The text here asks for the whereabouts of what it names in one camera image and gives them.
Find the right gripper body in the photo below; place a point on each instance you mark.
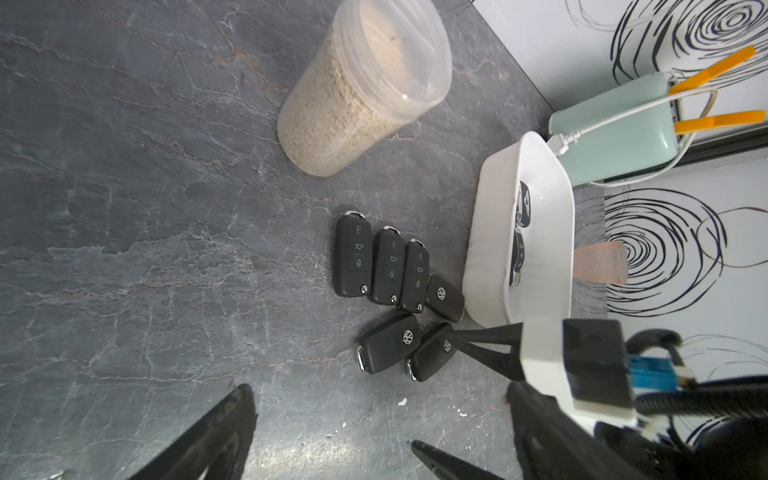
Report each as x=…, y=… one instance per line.
x=583, y=365

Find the white storage box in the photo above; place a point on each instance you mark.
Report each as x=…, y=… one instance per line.
x=545, y=288

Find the black VW key left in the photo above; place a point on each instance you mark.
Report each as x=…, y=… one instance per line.
x=387, y=344

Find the black flip key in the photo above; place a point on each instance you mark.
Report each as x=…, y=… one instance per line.
x=352, y=259
x=388, y=266
x=415, y=278

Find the front orange toast slice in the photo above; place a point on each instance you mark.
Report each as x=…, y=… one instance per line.
x=716, y=122

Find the rear orange toast slice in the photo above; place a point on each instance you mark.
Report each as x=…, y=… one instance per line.
x=714, y=70

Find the black Porsche car key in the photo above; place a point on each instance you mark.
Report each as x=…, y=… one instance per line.
x=517, y=258

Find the mint green toaster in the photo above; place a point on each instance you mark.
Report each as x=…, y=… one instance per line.
x=624, y=147

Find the brown translucent lid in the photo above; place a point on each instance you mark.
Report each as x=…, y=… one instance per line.
x=601, y=263

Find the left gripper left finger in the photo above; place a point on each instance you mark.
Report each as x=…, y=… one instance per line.
x=215, y=447

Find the black flip key leftmost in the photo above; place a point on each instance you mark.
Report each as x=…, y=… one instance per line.
x=352, y=259

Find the black VW key upper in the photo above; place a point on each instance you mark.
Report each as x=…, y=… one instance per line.
x=444, y=299

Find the black VW key right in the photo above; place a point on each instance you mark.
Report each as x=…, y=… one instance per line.
x=434, y=353

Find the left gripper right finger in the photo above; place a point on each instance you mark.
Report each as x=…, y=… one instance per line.
x=549, y=445

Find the black vw key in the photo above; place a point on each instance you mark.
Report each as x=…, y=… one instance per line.
x=387, y=344
x=444, y=299
x=434, y=353

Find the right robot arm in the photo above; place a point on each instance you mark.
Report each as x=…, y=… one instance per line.
x=731, y=444

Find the clear jar of grains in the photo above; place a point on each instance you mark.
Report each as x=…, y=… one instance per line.
x=381, y=66

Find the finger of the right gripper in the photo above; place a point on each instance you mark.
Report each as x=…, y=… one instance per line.
x=497, y=348
x=448, y=467

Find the black silver Bentley key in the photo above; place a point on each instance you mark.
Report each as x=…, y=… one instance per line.
x=523, y=206

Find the orange toast slice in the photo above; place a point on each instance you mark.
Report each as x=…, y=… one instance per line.
x=716, y=122
x=714, y=70

